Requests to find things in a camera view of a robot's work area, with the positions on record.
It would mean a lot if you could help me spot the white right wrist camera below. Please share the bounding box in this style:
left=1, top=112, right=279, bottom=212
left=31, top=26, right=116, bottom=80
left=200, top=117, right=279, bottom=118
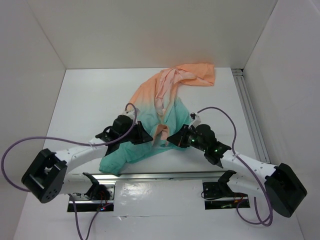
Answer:
left=188, top=112, right=201, bottom=129

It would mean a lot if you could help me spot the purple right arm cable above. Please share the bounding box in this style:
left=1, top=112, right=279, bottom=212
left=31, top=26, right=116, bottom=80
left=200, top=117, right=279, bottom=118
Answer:
left=196, top=106, right=274, bottom=227

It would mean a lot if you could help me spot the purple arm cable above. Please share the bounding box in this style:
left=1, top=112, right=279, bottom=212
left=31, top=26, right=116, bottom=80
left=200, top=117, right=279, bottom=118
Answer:
left=1, top=102, right=137, bottom=240
left=196, top=106, right=274, bottom=227

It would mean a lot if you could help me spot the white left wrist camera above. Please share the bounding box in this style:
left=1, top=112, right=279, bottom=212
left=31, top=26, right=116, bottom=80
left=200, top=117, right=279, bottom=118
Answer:
left=123, top=109, right=136, bottom=120

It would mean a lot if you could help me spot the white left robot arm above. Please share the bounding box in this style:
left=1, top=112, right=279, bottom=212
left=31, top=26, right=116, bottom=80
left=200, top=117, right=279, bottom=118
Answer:
left=21, top=115, right=153, bottom=204

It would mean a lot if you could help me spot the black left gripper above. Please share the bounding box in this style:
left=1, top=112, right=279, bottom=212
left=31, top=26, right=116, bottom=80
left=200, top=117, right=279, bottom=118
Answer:
left=118, top=121, right=153, bottom=145

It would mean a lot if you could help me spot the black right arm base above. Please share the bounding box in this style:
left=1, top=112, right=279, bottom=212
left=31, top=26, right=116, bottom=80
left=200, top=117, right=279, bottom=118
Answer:
left=200, top=170, right=250, bottom=210

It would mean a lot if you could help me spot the aluminium side rail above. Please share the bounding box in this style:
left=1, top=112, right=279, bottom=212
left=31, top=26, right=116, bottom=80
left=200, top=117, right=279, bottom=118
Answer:
left=231, top=68, right=271, bottom=164

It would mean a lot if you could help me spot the aluminium front rail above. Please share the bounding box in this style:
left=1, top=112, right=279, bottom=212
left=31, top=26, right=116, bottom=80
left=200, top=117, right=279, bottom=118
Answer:
left=91, top=171, right=225, bottom=181

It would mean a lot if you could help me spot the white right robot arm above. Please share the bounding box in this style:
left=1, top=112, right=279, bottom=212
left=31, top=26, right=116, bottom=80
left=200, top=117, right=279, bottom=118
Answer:
left=167, top=124, right=307, bottom=218

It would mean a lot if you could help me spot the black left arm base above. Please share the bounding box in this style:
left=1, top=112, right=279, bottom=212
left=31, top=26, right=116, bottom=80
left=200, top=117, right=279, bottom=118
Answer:
left=67, top=172, right=116, bottom=213

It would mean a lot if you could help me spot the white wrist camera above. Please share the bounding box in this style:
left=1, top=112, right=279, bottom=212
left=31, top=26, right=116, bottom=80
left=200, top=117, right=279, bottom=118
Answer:
left=123, top=109, right=136, bottom=120
left=188, top=112, right=201, bottom=129

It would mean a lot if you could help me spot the teal and orange jacket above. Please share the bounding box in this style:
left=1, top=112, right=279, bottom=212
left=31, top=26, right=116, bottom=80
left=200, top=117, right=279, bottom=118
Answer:
left=99, top=63, right=215, bottom=175

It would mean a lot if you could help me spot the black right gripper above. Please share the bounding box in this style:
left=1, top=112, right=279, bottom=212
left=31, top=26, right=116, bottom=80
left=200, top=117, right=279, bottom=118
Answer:
left=167, top=123, right=207, bottom=152

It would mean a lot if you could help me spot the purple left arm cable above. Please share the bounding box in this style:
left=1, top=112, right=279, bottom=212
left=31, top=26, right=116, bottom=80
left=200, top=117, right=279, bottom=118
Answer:
left=1, top=102, right=137, bottom=240

